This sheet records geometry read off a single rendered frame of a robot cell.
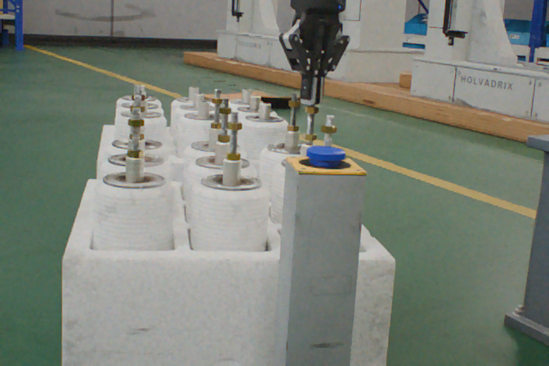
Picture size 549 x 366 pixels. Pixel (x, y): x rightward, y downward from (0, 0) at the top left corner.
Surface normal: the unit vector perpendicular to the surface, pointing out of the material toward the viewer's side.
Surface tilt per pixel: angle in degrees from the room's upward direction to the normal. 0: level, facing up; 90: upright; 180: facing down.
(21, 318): 0
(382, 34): 90
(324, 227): 90
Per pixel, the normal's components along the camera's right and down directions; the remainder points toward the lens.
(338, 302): 0.16, 0.21
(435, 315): 0.06, -0.98
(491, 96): -0.87, 0.05
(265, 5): 0.47, -0.26
